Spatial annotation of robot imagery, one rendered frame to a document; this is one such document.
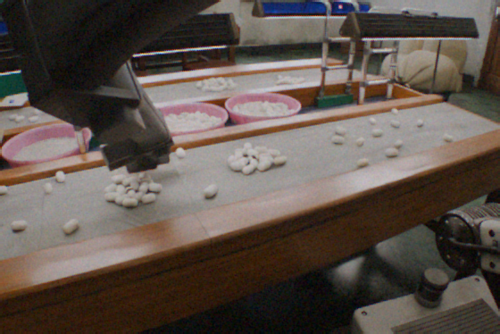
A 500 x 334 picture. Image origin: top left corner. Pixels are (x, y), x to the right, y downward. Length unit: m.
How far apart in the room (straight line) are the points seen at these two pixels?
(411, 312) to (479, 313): 0.18
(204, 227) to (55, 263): 0.27
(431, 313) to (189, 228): 0.64
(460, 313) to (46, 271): 0.93
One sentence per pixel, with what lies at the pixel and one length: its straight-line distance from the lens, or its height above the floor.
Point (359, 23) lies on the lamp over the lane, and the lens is 1.08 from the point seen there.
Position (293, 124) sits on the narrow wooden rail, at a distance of 1.17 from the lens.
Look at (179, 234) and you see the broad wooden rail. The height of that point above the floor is 0.76.
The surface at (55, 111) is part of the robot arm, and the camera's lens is 0.28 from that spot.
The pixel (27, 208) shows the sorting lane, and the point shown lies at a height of 0.74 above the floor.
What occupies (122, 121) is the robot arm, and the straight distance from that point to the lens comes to 0.31.
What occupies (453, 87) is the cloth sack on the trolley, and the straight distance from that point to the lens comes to 4.06.
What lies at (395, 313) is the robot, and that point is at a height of 0.47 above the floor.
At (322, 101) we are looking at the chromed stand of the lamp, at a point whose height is 0.70.
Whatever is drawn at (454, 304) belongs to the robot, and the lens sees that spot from 1.06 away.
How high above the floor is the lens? 1.18
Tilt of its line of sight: 28 degrees down
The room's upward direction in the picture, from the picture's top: 1 degrees clockwise
